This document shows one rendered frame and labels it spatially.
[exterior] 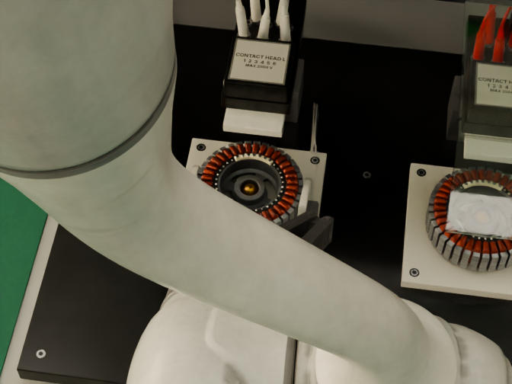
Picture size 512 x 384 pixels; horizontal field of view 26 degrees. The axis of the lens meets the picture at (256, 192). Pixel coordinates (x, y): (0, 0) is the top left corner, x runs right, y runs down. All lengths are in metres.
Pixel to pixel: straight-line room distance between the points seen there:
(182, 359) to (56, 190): 0.38
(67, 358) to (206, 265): 0.55
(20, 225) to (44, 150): 0.82
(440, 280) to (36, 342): 0.41
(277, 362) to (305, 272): 0.21
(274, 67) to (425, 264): 0.25
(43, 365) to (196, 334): 0.31
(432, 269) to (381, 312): 0.46
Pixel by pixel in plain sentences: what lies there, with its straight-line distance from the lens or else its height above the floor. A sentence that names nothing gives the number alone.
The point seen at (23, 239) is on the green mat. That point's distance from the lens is 1.22.
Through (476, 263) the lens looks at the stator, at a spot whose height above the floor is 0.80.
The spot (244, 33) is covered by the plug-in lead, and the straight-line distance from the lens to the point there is 1.16.
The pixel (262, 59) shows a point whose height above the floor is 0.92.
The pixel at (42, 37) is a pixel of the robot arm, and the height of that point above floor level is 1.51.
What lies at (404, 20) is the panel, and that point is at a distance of 1.31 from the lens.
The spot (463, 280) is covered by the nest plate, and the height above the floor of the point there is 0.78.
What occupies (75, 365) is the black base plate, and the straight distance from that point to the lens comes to 1.11.
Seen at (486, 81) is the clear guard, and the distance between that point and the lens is 0.93.
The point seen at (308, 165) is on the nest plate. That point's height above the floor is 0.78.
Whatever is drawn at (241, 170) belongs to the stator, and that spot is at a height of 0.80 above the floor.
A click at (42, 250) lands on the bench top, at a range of 1.21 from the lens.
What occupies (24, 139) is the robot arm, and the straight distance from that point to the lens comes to 0.40.
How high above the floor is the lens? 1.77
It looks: 56 degrees down
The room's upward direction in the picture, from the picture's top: straight up
